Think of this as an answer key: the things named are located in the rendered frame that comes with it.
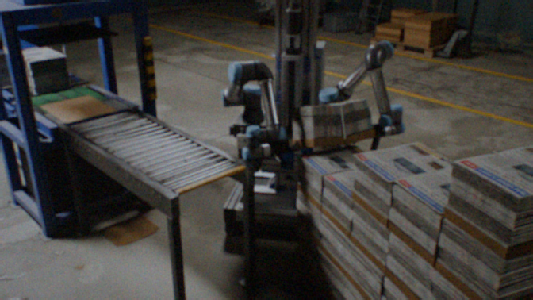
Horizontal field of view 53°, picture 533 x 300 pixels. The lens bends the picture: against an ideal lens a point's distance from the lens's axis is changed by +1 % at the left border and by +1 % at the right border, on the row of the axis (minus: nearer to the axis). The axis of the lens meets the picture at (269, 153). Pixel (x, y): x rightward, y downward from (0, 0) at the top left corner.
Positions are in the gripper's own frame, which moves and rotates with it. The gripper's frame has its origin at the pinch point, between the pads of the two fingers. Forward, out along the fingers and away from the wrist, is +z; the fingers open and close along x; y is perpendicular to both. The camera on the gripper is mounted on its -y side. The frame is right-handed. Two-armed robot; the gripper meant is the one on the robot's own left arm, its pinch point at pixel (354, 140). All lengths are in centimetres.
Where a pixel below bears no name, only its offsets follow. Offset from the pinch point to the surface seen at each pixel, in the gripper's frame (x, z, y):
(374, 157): 75, 35, -4
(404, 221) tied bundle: 100, 41, -29
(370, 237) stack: 71, 41, -40
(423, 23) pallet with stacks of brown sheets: -407, -387, 131
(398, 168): 88, 32, -9
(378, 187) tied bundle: 84, 40, -16
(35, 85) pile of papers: -161, 175, 73
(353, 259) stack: 54, 42, -54
